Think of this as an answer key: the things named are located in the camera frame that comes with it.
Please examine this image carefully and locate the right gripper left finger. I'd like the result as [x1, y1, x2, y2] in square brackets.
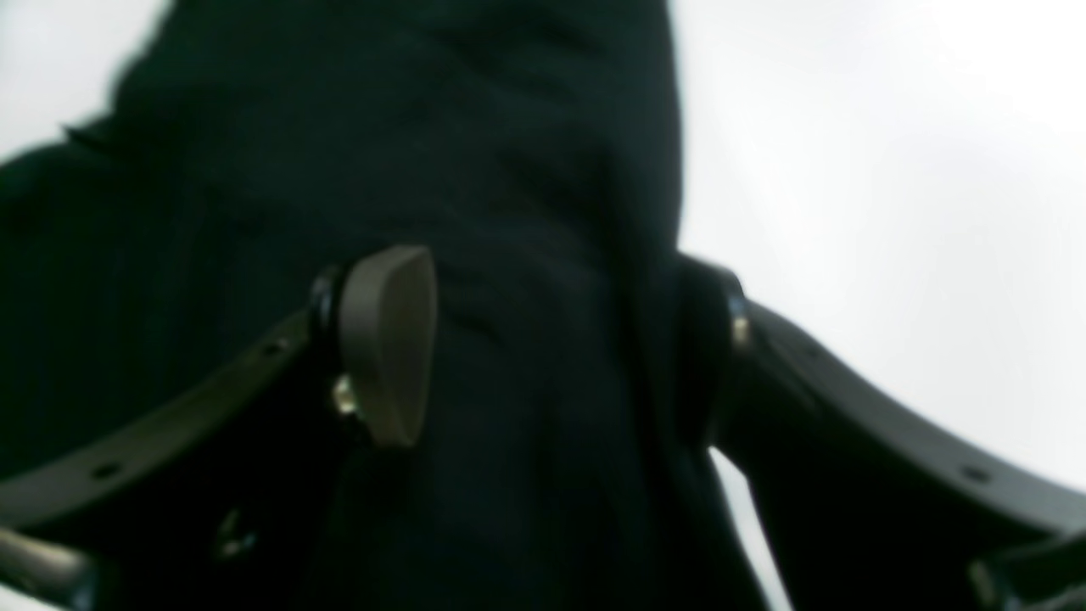
[1, 246, 438, 610]

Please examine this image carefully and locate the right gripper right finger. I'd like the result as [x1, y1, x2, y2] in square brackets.
[680, 256, 1085, 610]

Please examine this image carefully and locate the black T-shirt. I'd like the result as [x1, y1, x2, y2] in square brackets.
[3, 1, 763, 610]

